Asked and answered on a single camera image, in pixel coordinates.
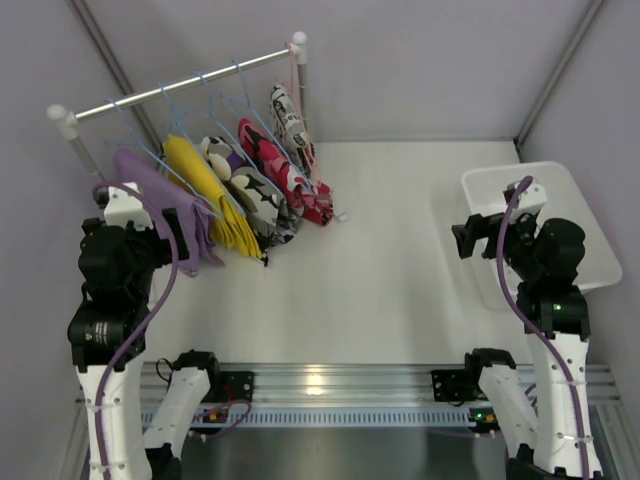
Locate purple trousers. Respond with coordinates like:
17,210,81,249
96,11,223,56
113,147,225,276

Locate yellow trousers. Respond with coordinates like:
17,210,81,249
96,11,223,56
163,135,264,260

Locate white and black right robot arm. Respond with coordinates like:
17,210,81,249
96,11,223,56
431,213,605,479

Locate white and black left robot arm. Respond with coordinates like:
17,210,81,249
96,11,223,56
67,209,220,479

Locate grey black white camouflage trousers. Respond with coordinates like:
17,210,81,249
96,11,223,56
200,136,301,266

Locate pink camouflage trousers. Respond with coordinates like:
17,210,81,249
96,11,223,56
238,118,334,226

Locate white black print trousers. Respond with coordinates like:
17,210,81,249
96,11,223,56
269,83,315,178

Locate white plastic basket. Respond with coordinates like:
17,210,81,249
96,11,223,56
456,161,623,298

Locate white and metal clothes rack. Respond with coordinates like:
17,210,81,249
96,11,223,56
46,31,308,181

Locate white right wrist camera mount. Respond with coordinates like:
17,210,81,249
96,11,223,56
503,176,548,222

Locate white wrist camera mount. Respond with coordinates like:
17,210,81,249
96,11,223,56
103,186,153,231
503,176,548,222

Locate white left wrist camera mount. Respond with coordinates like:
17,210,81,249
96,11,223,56
103,186,153,231

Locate aluminium frame post left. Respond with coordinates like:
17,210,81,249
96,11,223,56
65,0,162,152

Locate aluminium frame post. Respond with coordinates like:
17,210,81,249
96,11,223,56
513,0,608,163
65,0,162,152

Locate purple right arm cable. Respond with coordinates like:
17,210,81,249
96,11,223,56
497,175,591,480

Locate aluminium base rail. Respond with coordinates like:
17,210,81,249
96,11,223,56
139,362,621,408

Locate pink wire hanger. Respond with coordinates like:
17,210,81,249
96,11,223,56
273,43,321,187

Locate grey slotted cable duct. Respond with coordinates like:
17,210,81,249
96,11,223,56
139,407,496,428

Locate aluminium frame post right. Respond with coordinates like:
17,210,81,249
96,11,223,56
513,0,608,163

